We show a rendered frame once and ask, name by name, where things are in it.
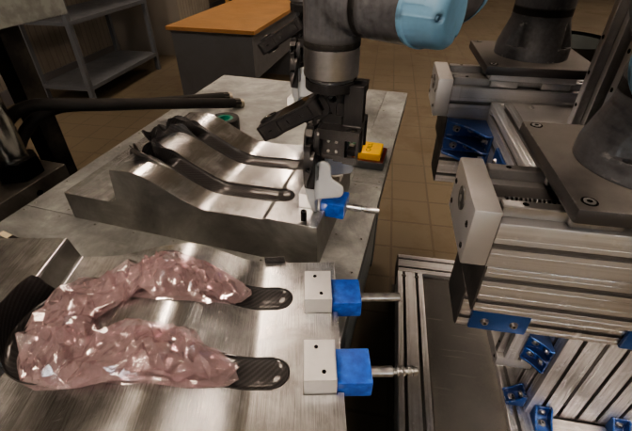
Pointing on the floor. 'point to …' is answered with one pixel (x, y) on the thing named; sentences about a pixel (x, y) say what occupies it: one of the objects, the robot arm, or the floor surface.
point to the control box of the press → (14, 51)
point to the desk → (230, 41)
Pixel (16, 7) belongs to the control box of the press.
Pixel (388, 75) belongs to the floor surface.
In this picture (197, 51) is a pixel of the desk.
